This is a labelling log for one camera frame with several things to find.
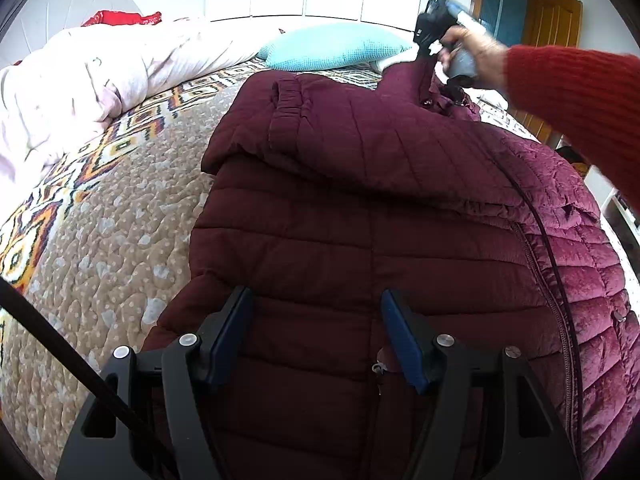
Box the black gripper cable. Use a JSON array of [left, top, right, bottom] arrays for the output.
[[0, 276, 178, 480]]

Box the wooden door frame with glass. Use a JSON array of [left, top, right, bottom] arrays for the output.
[[472, 0, 548, 48]]

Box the white headboard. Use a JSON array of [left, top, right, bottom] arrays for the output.
[[0, 0, 146, 68]]

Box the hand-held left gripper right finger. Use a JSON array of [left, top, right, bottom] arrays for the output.
[[381, 288, 587, 480]]

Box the person's right forearm red sleeve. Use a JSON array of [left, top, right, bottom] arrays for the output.
[[504, 44, 640, 213]]

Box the maroon quilted jacket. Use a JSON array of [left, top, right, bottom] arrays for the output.
[[141, 52, 640, 480]]

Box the pale pink duvet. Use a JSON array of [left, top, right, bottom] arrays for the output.
[[0, 16, 281, 192]]

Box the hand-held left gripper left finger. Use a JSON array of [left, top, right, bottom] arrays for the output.
[[55, 286, 255, 480]]

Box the wooden door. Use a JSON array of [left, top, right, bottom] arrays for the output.
[[517, 0, 584, 143]]

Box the person's right hand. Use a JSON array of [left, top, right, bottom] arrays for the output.
[[435, 24, 512, 92]]

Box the patterned beige bed quilt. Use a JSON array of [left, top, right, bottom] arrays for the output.
[[0, 55, 563, 451]]

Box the white bedside cabinet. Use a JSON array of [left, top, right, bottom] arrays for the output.
[[582, 162, 638, 246]]

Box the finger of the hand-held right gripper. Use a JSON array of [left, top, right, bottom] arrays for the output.
[[413, 11, 441, 61]]

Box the teal pillow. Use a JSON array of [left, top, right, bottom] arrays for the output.
[[257, 24, 416, 73]]

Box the red cloth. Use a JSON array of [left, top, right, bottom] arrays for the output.
[[80, 9, 163, 28]]

